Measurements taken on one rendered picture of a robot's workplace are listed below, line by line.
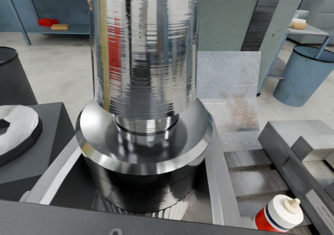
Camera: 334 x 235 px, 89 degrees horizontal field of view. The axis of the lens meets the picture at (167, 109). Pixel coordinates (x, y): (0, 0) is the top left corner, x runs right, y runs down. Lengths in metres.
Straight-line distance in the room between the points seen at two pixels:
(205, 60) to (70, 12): 4.20
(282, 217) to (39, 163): 0.31
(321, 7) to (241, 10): 4.77
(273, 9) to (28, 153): 0.61
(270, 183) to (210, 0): 0.46
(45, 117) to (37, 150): 0.05
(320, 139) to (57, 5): 4.59
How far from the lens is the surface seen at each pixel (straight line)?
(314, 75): 2.49
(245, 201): 0.43
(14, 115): 0.27
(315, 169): 0.44
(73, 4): 4.55
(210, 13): 0.53
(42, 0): 4.73
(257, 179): 0.45
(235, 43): 0.59
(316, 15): 5.33
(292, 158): 0.45
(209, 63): 0.56
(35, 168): 0.22
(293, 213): 0.33
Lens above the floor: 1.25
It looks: 39 degrees down
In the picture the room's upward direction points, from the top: 5 degrees clockwise
